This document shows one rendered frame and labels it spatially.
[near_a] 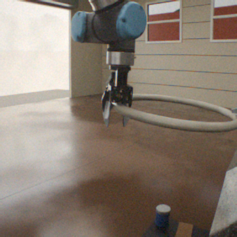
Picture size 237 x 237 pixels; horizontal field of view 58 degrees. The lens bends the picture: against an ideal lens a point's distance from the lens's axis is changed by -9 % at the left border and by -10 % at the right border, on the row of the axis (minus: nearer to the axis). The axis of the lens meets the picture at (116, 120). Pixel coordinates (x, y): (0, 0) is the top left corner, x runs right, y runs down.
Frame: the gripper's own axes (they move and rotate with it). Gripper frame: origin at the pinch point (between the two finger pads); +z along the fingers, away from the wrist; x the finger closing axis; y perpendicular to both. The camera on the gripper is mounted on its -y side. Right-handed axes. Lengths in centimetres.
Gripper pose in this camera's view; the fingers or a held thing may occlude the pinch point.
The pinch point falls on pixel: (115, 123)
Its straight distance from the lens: 83.1
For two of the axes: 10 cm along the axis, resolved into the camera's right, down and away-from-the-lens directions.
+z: -0.6, 9.6, 2.7
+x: 9.8, 0.1, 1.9
